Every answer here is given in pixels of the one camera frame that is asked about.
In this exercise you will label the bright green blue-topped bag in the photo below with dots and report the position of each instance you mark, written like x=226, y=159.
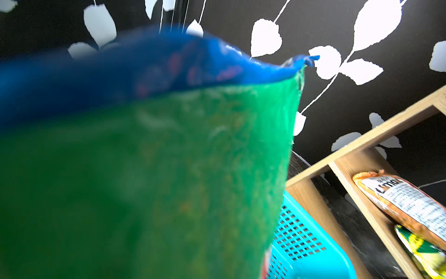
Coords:
x=164, y=157

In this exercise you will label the orange white small packet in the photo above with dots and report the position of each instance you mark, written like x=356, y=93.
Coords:
x=406, y=204

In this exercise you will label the wooden two-tier shelf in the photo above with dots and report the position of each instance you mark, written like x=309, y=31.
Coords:
x=361, y=156

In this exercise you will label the teal plastic basket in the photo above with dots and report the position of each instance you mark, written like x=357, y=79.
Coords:
x=301, y=249

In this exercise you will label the yellow green small packet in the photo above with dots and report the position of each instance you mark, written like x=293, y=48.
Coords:
x=429, y=259

